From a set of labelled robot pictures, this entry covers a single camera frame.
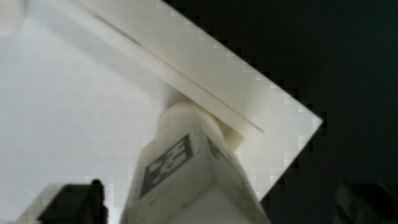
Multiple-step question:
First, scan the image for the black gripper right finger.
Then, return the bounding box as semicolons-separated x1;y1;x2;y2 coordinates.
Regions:
334;182;398;224

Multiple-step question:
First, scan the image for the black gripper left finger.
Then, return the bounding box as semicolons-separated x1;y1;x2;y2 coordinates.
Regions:
37;179;108;224

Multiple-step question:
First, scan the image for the white table leg with tag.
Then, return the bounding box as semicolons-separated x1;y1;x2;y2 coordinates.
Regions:
120;103;271;224

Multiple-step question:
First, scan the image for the white square table top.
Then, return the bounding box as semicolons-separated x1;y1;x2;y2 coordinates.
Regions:
0;0;321;224

